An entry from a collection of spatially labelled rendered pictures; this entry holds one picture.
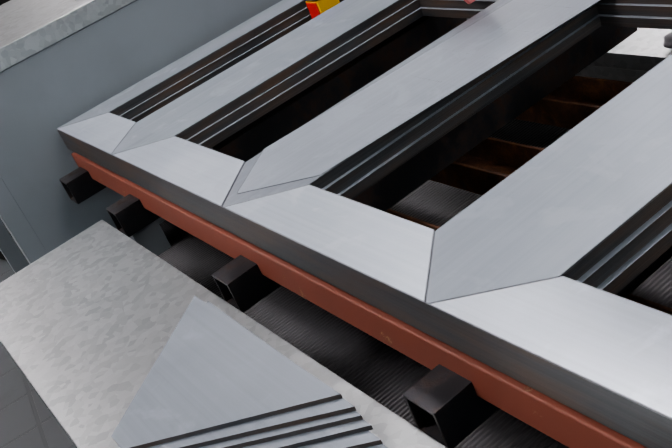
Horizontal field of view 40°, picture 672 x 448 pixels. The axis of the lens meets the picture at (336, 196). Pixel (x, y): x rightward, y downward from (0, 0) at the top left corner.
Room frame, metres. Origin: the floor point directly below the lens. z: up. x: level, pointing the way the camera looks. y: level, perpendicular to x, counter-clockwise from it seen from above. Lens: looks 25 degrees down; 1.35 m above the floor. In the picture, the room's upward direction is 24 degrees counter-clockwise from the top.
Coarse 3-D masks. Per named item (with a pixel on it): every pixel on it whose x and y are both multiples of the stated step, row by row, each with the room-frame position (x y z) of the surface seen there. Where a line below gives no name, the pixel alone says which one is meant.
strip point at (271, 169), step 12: (264, 156) 1.24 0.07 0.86; (276, 156) 1.22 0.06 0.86; (252, 168) 1.22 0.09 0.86; (264, 168) 1.20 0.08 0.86; (276, 168) 1.18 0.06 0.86; (288, 168) 1.16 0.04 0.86; (300, 168) 1.15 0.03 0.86; (252, 180) 1.18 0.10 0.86; (264, 180) 1.16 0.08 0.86; (276, 180) 1.14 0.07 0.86; (288, 180) 1.13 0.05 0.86; (240, 192) 1.15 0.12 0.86
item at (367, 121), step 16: (352, 96) 1.32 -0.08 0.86; (336, 112) 1.29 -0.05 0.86; (352, 112) 1.26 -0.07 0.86; (368, 112) 1.24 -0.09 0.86; (384, 112) 1.21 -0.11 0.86; (400, 112) 1.19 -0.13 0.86; (336, 128) 1.23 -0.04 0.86; (352, 128) 1.20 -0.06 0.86; (368, 128) 1.18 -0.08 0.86; (384, 128) 1.16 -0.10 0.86
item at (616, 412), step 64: (448, 0) 1.63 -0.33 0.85; (640, 0) 1.24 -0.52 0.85; (320, 64) 1.61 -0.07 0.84; (512, 64) 1.23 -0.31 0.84; (192, 128) 1.51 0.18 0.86; (448, 128) 1.17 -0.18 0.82; (256, 192) 1.13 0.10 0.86; (320, 256) 0.91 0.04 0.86; (640, 256) 0.71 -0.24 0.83; (448, 320) 0.70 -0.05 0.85; (576, 384) 0.56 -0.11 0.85
